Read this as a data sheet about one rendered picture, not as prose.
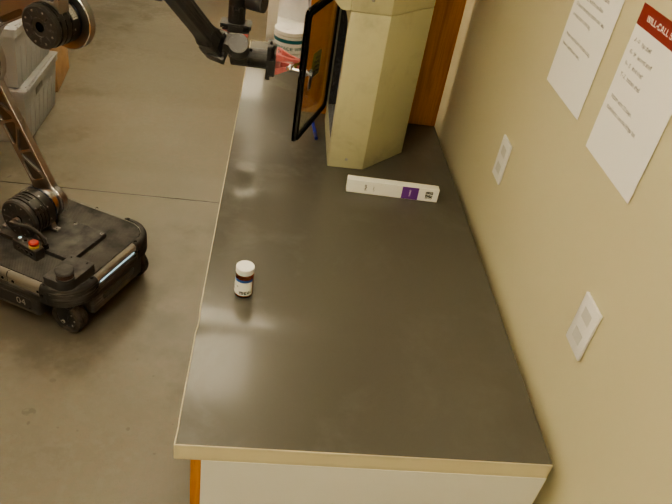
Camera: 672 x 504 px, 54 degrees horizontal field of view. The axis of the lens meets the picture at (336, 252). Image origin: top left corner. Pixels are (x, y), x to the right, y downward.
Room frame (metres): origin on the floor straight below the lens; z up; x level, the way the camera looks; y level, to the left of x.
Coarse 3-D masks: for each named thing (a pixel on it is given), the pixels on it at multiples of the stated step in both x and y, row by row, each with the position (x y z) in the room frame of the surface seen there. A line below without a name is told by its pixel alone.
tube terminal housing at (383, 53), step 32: (352, 0) 1.77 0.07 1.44; (384, 0) 1.78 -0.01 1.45; (416, 0) 1.86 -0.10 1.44; (352, 32) 1.77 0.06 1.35; (384, 32) 1.78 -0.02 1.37; (416, 32) 1.89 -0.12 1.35; (352, 64) 1.77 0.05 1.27; (384, 64) 1.79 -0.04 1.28; (416, 64) 1.92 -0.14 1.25; (352, 96) 1.77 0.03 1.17; (384, 96) 1.81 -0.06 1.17; (352, 128) 1.77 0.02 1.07; (384, 128) 1.84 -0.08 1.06; (352, 160) 1.77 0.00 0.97
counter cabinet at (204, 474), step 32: (192, 480) 0.70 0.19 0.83; (224, 480) 0.71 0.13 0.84; (256, 480) 0.71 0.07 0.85; (288, 480) 0.72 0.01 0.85; (320, 480) 0.73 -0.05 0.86; (352, 480) 0.74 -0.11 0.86; (384, 480) 0.75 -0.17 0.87; (416, 480) 0.76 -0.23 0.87; (448, 480) 0.77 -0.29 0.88; (480, 480) 0.77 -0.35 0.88; (512, 480) 0.78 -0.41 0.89; (544, 480) 0.79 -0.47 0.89
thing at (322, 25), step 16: (320, 0) 1.88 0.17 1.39; (320, 16) 1.89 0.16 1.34; (304, 32) 1.77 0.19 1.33; (320, 32) 1.91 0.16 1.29; (320, 48) 1.93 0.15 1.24; (320, 64) 1.95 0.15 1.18; (320, 80) 1.97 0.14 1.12; (304, 96) 1.83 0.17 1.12; (320, 96) 2.00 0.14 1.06; (304, 112) 1.85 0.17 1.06
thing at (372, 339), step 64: (256, 128) 1.93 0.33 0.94; (320, 128) 2.01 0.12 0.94; (256, 192) 1.55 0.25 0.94; (320, 192) 1.61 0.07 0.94; (448, 192) 1.74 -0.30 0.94; (256, 256) 1.26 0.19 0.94; (320, 256) 1.31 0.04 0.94; (384, 256) 1.35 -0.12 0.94; (448, 256) 1.40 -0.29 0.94; (256, 320) 1.04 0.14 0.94; (320, 320) 1.07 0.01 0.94; (384, 320) 1.11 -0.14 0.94; (448, 320) 1.15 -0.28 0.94; (192, 384) 0.83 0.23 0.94; (256, 384) 0.86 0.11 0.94; (320, 384) 0.89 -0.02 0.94; (384, 384) 0.92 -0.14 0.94; (448, 384) 0.95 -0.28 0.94; (512, 384) 0.98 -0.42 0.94; (192, 448) 0.70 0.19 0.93; (256, 448) 0.72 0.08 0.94; (320, 448) 0.74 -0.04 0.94; (384, 448) 0.76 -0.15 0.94; (448, 448) 0.79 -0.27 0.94; (512, 448) 0.82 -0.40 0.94
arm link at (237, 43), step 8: (224, 40) 1.79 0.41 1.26; (232, 40) 1.78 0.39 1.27; (240, 40) 1.79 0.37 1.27; (224, 48) 1.80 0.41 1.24; (232, 48) 1.77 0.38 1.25; (240, 48) 1.77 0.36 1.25; (248, 48) 1.80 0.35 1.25; (208, 56) 1.83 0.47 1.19; (216, 56) 1.82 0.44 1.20; (224, 56) 1.83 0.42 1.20; (232, 56) 1.80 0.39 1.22; (240, 56) 1.79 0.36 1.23
